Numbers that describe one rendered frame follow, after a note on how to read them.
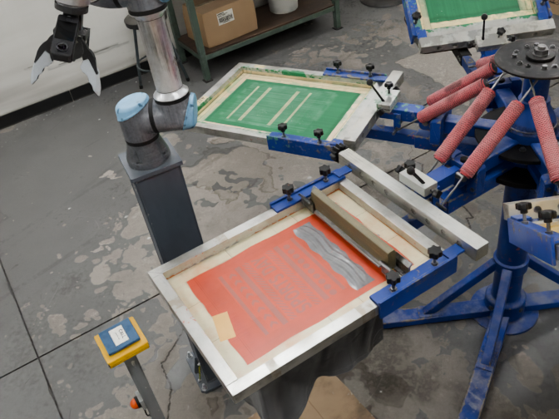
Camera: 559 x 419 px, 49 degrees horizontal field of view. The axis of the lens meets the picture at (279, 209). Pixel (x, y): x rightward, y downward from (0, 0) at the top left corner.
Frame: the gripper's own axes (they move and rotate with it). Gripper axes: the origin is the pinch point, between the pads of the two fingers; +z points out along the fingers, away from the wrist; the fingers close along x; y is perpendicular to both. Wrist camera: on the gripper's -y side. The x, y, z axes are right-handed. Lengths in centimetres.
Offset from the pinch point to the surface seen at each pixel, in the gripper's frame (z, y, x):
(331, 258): 48, 18, -82
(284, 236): 52, 33, -68
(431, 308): 106, 72, -156
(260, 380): 60, -26, -58
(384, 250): 35, 6, -92
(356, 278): 47, 7, -88
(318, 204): 41, 37, -78
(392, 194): 31, 36, -101
